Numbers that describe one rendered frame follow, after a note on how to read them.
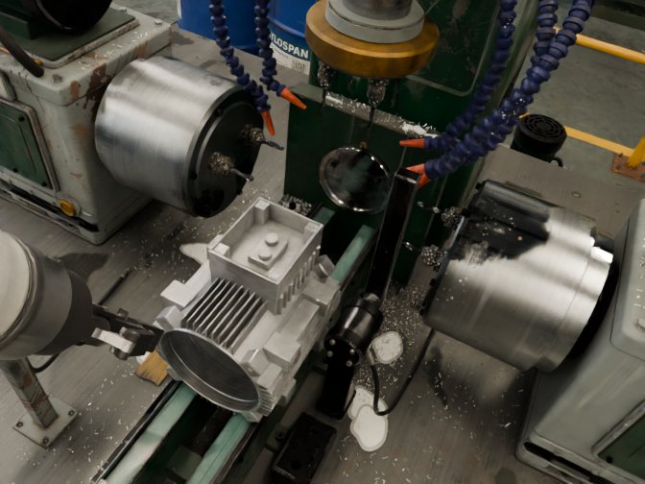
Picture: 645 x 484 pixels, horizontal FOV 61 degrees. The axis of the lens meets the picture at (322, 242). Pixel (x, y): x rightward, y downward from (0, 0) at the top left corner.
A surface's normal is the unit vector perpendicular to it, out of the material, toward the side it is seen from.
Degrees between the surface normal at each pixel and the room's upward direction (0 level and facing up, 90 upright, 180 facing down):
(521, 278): 47
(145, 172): 85
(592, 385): 90
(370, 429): 0
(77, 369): 0
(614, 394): 90
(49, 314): 86
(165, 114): 36
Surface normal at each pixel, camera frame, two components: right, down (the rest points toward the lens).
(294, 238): 0.11, -0.68
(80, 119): 0.88, 0.40
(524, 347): -0.45, 0.59
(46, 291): 0.99, -0.03
